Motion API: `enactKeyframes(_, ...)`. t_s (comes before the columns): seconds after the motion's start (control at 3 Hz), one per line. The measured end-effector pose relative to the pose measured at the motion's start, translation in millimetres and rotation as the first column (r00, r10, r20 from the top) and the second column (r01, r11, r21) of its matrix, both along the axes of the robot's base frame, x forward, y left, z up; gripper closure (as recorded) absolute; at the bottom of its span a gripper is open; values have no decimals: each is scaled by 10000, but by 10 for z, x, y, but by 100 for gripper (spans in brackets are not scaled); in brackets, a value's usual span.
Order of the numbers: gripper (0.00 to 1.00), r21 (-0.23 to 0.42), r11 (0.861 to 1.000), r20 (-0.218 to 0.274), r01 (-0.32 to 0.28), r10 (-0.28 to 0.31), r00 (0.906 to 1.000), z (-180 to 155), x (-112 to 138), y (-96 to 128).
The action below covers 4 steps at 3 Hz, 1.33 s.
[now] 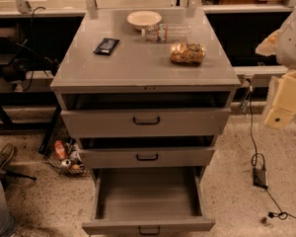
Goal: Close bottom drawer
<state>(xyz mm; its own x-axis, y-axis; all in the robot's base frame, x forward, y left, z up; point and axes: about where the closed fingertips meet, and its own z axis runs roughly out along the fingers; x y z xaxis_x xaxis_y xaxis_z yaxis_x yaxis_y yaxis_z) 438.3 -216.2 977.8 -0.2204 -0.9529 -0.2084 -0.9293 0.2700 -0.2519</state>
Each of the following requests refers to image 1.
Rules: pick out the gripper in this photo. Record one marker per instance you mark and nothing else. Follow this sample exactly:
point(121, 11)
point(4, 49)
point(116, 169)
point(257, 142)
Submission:
point(292, 46)

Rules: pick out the grey bottom drawer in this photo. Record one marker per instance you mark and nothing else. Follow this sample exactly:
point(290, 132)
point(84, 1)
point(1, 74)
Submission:
point(147, 202)

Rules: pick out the grey drawer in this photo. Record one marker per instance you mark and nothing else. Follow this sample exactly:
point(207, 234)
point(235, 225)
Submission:
point(139, 152)
point(143, 115)
point(147, 202)

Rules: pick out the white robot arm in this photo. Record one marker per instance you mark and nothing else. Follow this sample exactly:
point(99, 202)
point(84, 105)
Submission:
point(282, 44)

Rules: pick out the grey top drawer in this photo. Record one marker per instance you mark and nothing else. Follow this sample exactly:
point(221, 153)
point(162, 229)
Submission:
point(143, 115)

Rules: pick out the grey metal drawer cabinet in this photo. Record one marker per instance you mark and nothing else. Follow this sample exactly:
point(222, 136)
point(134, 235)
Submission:
point(141, 66)

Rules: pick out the grey middle drawer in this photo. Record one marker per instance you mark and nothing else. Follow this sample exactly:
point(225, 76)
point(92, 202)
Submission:
point(139, 152)

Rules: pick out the black power adapter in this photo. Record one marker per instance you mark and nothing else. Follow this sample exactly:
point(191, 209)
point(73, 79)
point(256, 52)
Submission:
point(260, 178)

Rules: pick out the golden chip bag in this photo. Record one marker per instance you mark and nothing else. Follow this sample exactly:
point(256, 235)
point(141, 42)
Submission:
point(187, 53)

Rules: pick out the clear plastic water bottle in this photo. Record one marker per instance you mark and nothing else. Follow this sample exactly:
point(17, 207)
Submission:
point(163, 32)

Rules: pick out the white ceramic bowl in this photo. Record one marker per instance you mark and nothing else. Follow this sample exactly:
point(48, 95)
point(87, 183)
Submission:
point(142, 19)

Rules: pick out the orange red can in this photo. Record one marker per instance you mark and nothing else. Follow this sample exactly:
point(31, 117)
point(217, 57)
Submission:
point(60, 150)

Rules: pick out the black machine on left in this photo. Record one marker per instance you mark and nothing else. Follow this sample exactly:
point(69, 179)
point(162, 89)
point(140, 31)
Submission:
point(17, 58)

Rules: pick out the brown shoe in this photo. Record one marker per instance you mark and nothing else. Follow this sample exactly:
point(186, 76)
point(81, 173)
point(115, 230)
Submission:
point(6, 154)

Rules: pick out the wire basket of items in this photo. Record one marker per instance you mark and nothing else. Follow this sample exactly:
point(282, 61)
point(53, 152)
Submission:
point(72, 165)

